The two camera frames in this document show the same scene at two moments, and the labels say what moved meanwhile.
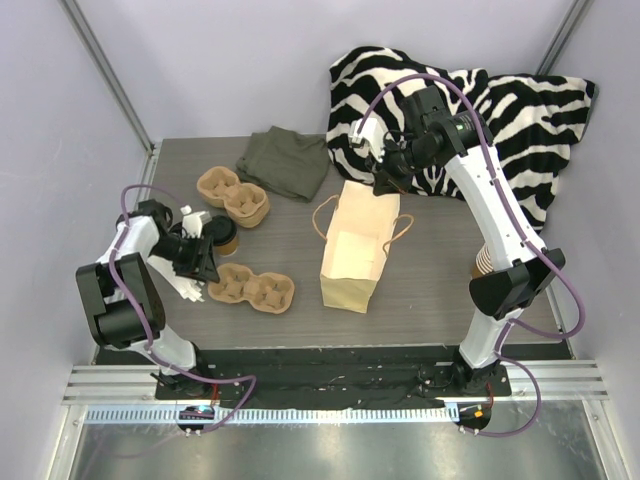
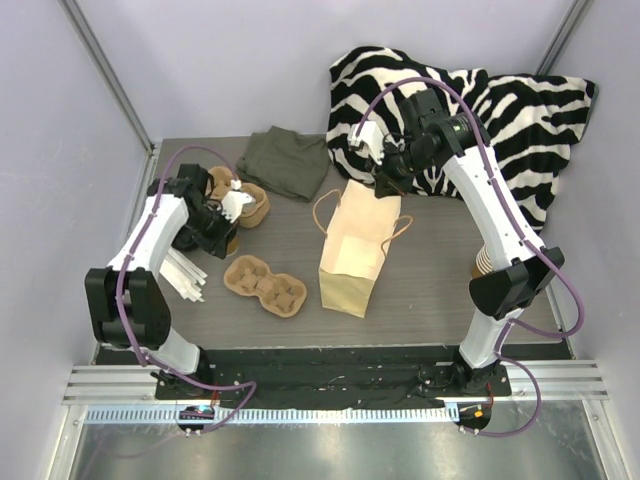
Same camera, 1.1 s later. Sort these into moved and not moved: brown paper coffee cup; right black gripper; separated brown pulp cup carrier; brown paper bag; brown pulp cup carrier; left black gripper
Moved: left black gripper; separated brown pulp cup carrier
Not moved: brown paper coffee cup; right black gripper; brown paper bag; brown pulp cup carrier
